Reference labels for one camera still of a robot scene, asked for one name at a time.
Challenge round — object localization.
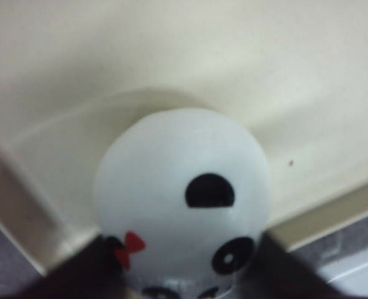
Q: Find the panda bun with bow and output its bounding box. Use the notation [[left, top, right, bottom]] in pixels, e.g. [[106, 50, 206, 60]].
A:
[[93, 108, 271, 298]]

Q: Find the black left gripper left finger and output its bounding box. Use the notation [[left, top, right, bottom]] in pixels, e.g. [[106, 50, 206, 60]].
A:
[[18, 236, 129, 298]]

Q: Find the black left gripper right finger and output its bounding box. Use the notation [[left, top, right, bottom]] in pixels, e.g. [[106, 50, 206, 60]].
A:
[[221, 232, 343, 298]]

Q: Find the cream rectangular plastic tray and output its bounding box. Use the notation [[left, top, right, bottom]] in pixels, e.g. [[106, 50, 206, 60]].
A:
[[0, 1, 368, 272]]

